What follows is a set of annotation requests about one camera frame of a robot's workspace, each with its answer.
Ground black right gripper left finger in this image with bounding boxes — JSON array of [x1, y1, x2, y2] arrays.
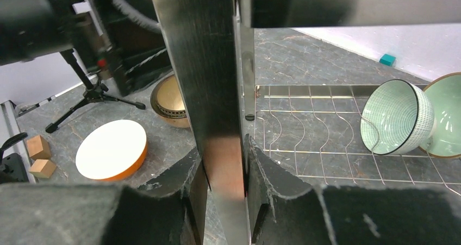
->
[[1, 149, 207, 244]]

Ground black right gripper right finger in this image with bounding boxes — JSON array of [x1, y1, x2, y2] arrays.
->
[[244, 135, 460, 244]]

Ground stainless steel dish rack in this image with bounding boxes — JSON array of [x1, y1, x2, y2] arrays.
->
[[153, 0, 460, 244]]

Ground orange bowl white inside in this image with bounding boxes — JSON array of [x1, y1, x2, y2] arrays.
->
[[75, 120, 148, 181]]

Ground black patterned bowl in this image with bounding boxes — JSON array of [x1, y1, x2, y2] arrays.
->
[[151, 74, 190, 128]]

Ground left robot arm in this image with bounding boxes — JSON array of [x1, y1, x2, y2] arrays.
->
[[1, 0, 172, 96]]

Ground wooden letter cube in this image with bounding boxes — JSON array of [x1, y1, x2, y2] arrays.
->
[[29, 159, 57, 179]]

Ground black mini tripod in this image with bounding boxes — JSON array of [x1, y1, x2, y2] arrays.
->
[[45, 49, 146, 134]]

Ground green checked small bowl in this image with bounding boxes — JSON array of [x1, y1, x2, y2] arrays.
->
[[360, 79, 436, 155]]

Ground small teal cube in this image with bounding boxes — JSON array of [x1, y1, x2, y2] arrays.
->
[[379, 54, 396, 67]]

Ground pale green bowl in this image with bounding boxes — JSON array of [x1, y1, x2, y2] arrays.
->
[[419, 72, 460, 159]]

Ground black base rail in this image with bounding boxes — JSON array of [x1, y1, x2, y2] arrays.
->
[[1, 100, 37, 184]]

